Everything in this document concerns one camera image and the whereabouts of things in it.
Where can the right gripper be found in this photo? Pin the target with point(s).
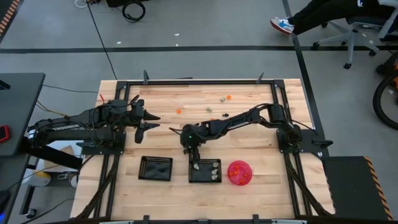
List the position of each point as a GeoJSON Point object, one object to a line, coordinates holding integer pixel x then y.
{"type": "Point", "coordinates": [192, 137]}

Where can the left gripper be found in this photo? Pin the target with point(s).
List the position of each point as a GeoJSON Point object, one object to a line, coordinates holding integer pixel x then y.
{"type": "Point", "coordinates": [136, 112]}

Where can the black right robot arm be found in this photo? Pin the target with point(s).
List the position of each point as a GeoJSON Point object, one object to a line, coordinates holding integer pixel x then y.
{"type": "Point", "coordinates": [242, 119]}

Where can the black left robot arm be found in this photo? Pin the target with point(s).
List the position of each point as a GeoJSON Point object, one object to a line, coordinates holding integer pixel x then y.
{"type": "Point", "coordinates": [65, 127]}

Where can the black slotted plastic basket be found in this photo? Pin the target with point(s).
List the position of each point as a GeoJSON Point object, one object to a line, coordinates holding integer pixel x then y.
{"type": "Point", "coordinates": [155, 168]}
{"type": "Point", "coordinates": [203, 174]}

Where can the pink plastic bowl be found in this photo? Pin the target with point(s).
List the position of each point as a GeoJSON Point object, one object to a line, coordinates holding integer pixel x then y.
{"type": "Point", "coordinates": [239, 169]}

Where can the white cardboard box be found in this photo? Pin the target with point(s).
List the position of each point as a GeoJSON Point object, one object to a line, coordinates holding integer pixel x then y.
{"type": "Point", "coordinates": [62, 145]}

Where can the black diagonal bar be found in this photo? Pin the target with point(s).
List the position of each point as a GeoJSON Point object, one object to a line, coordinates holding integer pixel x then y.
{"type": "Point", "coordinates": [53, 155]}

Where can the yellow white bag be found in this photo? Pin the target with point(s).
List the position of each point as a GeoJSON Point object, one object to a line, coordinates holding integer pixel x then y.
{"type": "Point", "coordinates": [37, 179]}

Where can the dark desk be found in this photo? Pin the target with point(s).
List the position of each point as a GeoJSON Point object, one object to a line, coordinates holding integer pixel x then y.
{"type": "Point", "coordinates": [18, 102]}

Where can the black caster wheel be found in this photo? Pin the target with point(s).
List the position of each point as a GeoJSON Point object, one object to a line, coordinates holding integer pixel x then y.
{"type": "Point", "coordinates": [31, 213]}

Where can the person's shoe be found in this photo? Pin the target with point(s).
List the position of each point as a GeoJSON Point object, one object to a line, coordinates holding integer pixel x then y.
{"type": "Point", "coordinates": [282, 25]}

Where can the black mat hazard striped edge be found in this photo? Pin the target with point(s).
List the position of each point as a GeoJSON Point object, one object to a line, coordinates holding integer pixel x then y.
{"type": "Point", "coordinates": [351, 186]}
{"type": "Point", "coordinates": [7, 15]}

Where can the large black hoop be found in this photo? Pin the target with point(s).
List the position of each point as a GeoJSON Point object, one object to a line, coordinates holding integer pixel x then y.
{"type": "Point", "coordinates": [377, 99]}

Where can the person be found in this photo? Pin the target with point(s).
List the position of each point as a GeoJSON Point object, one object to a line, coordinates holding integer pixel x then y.
{"type": "Point", "coordinates": [326, 12]}

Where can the grey office chair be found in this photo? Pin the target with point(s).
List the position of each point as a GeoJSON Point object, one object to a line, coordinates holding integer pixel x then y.
{"type": "Point", "coordinates": [353, 34]}

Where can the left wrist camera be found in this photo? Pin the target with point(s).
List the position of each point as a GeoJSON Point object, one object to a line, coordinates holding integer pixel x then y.
{"type": "Point", "coordinates": [140, 135]}

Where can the black aluminium extrusion frame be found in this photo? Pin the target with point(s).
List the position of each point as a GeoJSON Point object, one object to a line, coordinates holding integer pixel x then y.
{"type": "Point", "coordinates": [199, 82]}

